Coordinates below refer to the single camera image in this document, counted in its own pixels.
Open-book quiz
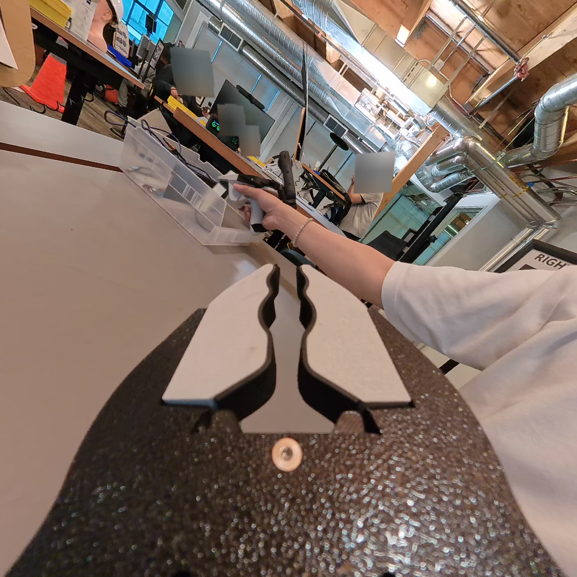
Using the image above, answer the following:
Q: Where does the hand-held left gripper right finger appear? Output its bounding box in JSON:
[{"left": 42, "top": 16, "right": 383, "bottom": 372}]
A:
[{"left": 297, "top": 264, "right": 413, "bottom": 409}]

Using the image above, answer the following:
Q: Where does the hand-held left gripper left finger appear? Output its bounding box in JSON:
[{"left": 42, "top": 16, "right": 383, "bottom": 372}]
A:
[{"left": 163, "top": 264, "right": 277, "bottom": 408}]

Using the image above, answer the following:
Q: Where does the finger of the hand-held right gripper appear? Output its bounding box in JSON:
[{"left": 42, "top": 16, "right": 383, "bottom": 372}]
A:
[{"left": 218, "top": 173, "right": 273, "bottom": 194}]

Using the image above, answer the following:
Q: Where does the person's right forearm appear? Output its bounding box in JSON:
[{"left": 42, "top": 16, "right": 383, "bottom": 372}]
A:
[{"left": 296, "top": 221, "right": 397, "bottom": 309}]

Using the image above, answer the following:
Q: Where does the person's right hand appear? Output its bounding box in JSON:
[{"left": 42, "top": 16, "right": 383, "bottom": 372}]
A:
[{"left": 237, "top": 184, "right": 314, "bottom": 249}]

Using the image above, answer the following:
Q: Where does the clear plastic bin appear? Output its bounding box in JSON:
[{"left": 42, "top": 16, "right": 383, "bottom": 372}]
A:
[{"left": 119, "top": 118, "right": 264, "bottom": 247}]

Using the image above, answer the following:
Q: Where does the black device with green screen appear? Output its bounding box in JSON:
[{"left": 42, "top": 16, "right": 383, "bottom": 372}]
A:
[{"left": 206, "top": 110, "right": 242, "bottom": 150}]

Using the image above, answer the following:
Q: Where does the person in white shirt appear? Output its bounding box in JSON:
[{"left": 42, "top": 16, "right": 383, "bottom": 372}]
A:
[{"left": 381, "top": 262, "right": 577, "bottom": 577}]

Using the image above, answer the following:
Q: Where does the black white marker tag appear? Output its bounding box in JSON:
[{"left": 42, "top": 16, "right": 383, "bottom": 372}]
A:
[{"left": 496, "top": 239, "right": 577, "bottom": 274}]

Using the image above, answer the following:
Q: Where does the orange traffic cone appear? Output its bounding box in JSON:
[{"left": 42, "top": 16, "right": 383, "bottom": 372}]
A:
[{"left": 22, "top": 54, "right": 69, "bottom": 113}]

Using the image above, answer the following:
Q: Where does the illustrated instruction board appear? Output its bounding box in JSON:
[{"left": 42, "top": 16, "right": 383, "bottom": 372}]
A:
[{"left": 0, "top": 0, "right": 36, "bottom": 88}]

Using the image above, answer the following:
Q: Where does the white bead bracelet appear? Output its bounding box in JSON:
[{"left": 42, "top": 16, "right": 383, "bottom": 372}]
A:
[{"left": 291, "top": 217, "right": 317, "bottom": 249}]

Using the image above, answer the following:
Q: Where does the silver ventilation duct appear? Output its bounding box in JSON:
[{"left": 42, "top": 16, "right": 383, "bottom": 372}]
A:
[
  {"left": 203, "top": 0, "right": 561, "bottom": 228},
  {"left": 499, "top": 72, "right": 577, "bottom": 170}
]

